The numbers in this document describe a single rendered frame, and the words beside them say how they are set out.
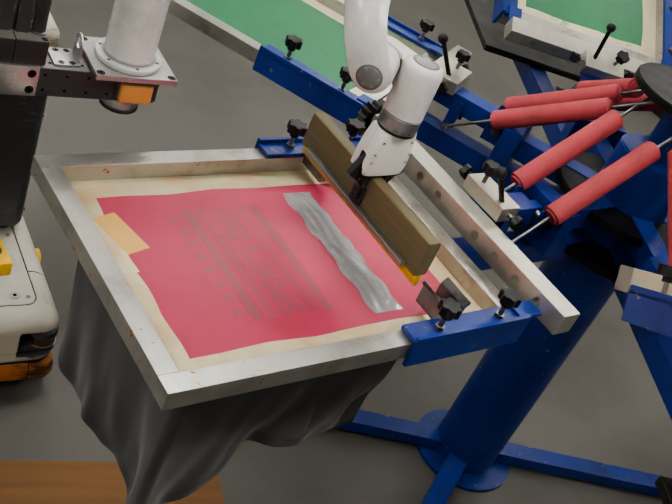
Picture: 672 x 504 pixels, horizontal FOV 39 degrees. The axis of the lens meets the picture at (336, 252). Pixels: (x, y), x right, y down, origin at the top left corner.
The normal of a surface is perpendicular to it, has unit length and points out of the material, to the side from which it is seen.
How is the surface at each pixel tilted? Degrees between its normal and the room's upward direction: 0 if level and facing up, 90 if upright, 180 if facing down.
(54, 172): 0
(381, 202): 90
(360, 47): 90
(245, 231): 0
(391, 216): 90
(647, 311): 90
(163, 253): 0
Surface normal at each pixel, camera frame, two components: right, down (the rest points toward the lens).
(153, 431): -0.84, 0.04
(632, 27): 0.33, -0.31
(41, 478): 0.35, -0.75
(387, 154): 0.45, 0.67
